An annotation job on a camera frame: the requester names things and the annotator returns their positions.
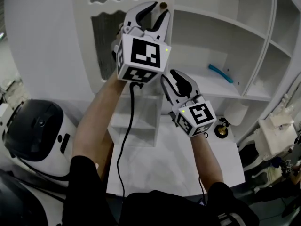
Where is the black rounded machine shell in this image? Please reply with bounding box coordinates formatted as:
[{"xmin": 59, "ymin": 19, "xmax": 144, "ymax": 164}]
[{"xmin": 0, "ymin": 168, "xmax": 68, "ymax": 226}]

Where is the small white open shelf box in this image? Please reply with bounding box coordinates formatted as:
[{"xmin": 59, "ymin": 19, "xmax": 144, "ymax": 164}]
[{"xmin": 110, "ymin": 93, "xmax": 164, "ymax": 148}]

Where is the person's left forearm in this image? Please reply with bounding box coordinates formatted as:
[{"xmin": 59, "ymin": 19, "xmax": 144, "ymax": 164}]
[{"xmin": 71, "ymin": 75, "xmax": 132, "ymax": 181}]

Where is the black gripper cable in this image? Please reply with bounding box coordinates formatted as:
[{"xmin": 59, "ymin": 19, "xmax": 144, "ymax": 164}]
[
  {"xmin": 198, "ymin": 175, "xmax": 209, "ymax": 206},
  {"xmin": 117, "ymin": 81, "xmax": 144, "ymax": 199}
]

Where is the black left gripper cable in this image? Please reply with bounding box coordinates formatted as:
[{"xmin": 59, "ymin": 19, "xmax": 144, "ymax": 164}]
[{"xmin": 117, "ymin": 81, "xmax": 144, "ymax": 199}]

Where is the blue tube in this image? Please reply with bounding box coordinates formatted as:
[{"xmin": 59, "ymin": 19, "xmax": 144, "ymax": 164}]
[{"xmin": 208, "ymin": 64, "xmax": 235, "ymax": 84}]

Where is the white cabinet door ribbed glass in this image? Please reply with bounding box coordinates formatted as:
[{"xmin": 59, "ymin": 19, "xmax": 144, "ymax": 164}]
[{"xmin": 71, "ymin": 0, "xmax": 176, "ymax": 95}]

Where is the white cabinet with open shelves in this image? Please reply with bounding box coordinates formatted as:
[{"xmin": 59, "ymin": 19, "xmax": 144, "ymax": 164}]
[{"xmin": 173, "ymin": 0, "xmax": 301, "ymax": 148}]

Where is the white and black robot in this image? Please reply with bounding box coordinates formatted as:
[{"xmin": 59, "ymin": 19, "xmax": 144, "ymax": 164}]
[{"xmin": 0, "ymin": 99, "xmax": 79, "ymax": 188}]

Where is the person's right forearm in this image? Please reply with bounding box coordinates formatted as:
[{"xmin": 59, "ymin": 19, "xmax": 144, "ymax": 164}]
[{"xmin": 189, "ymin": 132, "xmax": 224, "ymax": 190}]

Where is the white ornate chair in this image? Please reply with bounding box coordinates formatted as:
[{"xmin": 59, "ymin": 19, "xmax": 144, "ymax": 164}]
[{"xmin": 237, "ymin": 113, "xmax": 299, "ymax": 188}]

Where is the person's black clothing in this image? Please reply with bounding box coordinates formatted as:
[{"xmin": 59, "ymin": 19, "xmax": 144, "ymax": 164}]
[{"xmin": 62, "ymin": 154, "xmax": 261, "ymax": 226}]

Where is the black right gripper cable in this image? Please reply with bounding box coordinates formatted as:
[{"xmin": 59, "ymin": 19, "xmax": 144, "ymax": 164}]
[{"xmin": 198, "ymin": 175, "xmax": 209, "ymax": 206}]

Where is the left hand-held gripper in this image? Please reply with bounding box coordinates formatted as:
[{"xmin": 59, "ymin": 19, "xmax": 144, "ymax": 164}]
[{"xmin": 113, "ymin": 0, "xmax": 172, "ymax": 84}]

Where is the black and gold desk bell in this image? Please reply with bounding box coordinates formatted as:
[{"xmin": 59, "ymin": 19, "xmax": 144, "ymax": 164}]
[{"xmin": 214, "ymin": 117, "xmax": 230, "ymax": 139}]

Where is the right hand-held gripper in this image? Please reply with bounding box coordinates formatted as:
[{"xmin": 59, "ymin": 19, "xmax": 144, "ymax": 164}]
[{"xmin": 160, "ymin": 69, "xmax": 217, "ymax": 139}]

